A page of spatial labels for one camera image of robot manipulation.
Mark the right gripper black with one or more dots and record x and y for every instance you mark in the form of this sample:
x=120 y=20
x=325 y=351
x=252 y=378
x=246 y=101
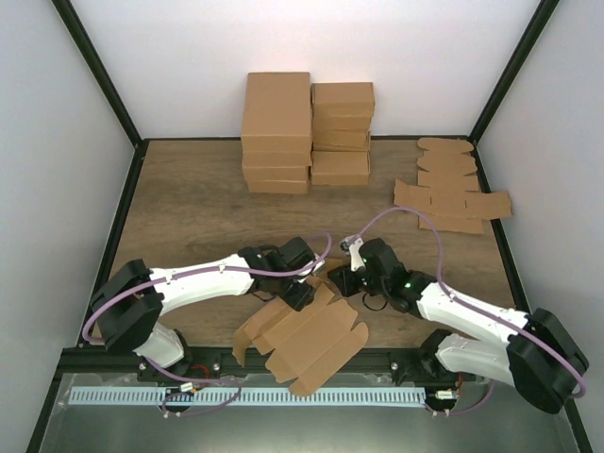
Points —
x=345 y=287

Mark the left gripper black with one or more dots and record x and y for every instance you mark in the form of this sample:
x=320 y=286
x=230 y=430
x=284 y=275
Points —
x=299 y=300

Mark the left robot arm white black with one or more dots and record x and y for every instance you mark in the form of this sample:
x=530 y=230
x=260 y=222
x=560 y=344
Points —
x=127 y=308

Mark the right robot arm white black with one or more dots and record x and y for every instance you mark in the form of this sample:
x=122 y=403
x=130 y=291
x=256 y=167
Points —
x=532 y=352

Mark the bottom large folded box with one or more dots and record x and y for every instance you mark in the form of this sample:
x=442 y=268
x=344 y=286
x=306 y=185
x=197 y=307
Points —
x=278 y=186

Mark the bottom small folded box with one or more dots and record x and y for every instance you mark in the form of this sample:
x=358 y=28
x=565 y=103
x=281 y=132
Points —
x=340 y=168

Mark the top small folded cardboard box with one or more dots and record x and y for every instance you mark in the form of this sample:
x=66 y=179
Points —
x=343 y=99

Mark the top large folded cardboard box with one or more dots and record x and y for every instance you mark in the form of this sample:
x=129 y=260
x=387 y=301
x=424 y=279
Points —
x=277 y=112

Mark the stack of flat cardboard blanks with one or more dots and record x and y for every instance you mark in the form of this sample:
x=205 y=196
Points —
x=447 y=191

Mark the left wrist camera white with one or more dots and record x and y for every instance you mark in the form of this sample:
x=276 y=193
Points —
x=317 y=267

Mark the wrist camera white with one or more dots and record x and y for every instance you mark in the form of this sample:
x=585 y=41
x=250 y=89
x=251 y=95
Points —
x=351 y=246
x=317 y=267

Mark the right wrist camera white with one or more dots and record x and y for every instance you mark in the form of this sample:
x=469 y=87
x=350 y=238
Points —
x=351 y=246

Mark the grey metal base plate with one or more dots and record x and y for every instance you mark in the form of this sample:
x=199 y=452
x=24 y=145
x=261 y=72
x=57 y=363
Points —
x=493 y=420

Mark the light blue slotted cable duct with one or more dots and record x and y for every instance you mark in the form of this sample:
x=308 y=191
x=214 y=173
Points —
x=249 y=397

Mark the black aluminium frame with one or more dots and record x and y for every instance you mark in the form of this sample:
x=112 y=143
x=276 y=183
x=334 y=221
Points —
x=202 y=369

